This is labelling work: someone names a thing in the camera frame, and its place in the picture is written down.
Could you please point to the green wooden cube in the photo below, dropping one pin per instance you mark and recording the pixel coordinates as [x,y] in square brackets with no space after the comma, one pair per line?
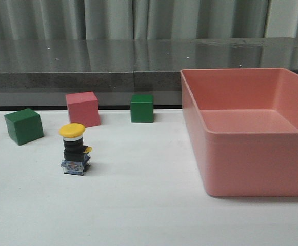
[24,126]
[141,108]

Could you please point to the grey curtain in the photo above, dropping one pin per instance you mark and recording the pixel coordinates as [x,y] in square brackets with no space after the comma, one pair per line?
[145,20]

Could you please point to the green wooden cube right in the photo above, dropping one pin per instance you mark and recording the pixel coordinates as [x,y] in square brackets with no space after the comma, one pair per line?
[141,108]

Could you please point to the grey stone counter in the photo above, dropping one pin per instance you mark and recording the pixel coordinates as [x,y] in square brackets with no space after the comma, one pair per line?
[39,73]

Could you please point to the pink plastic bin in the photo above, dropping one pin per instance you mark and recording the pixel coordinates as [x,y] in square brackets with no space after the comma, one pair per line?
[243,126]

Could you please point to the pink wooden cube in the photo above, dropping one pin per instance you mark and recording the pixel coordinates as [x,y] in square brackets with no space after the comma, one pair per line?
[83,108]

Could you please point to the green wooden cube left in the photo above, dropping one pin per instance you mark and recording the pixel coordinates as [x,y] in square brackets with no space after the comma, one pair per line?
[24,126]

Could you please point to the yellow mushroom push button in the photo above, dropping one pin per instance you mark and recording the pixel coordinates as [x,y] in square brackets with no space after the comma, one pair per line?
[76,155]

